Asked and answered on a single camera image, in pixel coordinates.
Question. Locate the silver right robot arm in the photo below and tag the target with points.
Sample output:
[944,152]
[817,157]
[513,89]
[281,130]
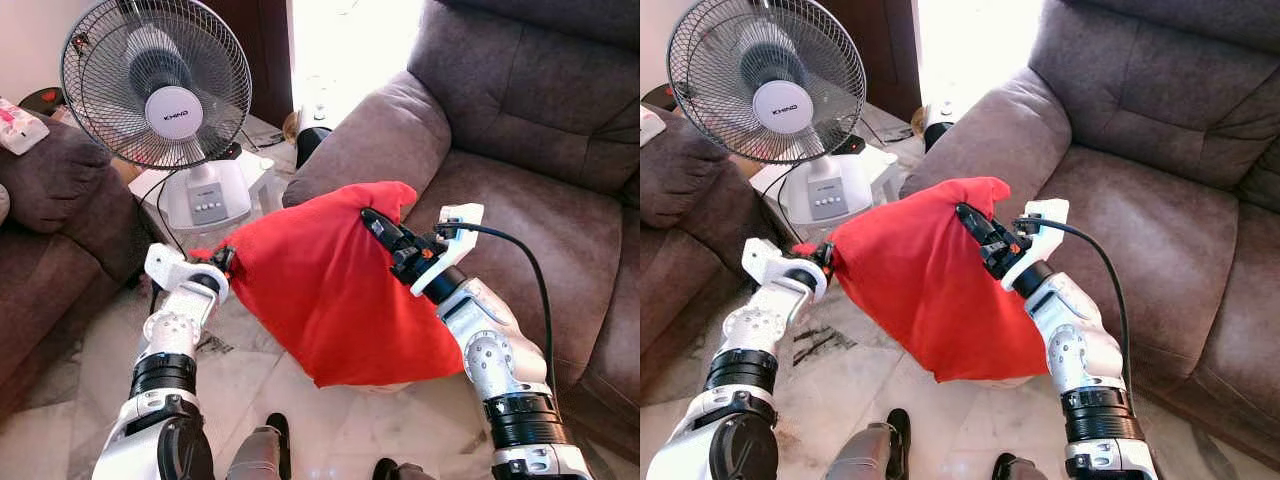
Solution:
[500,360]
[1085,355]

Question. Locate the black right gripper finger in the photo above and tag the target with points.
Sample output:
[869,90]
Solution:
[975,220]
[382,226]

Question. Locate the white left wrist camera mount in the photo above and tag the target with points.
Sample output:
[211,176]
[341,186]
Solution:
[768,264]
[170,268]

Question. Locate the white plastic packet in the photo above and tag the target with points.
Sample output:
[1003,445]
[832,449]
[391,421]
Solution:
[650,125]
[20,128]

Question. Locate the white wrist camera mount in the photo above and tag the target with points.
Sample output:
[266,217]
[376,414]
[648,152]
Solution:
[462,215]
[1048,212]
[170,268]
[768,264]

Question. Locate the grey left robot leg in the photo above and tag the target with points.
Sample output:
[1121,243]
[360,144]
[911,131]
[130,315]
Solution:
[260,455]
[870,450]

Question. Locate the small brown fabric sofa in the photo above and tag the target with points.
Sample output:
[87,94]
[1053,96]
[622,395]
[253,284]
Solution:
[50,240]
[680,230]

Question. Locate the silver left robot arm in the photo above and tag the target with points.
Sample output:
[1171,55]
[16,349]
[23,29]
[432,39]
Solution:
[745,370]
[160,380]

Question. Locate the black round container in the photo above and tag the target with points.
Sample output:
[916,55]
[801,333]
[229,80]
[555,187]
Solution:
[312,145]
[938,135]

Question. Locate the white table fan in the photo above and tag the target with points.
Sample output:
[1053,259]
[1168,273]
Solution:
[782,106]
[173,112]

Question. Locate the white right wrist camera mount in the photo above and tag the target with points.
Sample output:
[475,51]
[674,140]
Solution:
[1048,212]
[462,215]

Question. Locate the large brown fabric sofa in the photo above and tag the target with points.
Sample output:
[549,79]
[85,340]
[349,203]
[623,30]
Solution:
[1150,130]
[530,130]

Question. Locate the red pillow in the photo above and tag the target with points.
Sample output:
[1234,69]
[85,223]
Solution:
[320,290]
[920,285]

